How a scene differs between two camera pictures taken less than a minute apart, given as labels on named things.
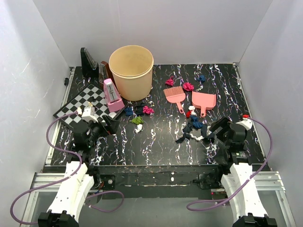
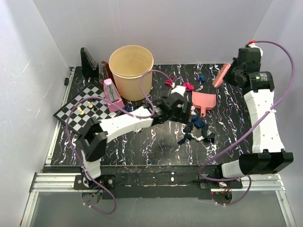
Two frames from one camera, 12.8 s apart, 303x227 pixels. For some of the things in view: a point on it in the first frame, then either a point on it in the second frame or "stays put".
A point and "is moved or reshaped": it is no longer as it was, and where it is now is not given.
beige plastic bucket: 131,67 stays put
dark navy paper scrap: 187,135 stays put
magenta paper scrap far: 170,82 stays put
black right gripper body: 227,141 -> 232,75
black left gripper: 111,126 -> 183,117
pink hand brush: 175,95 is moved or reshaped
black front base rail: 156,181 stays put
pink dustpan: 203,101 stays put
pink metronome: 112,98 stays put
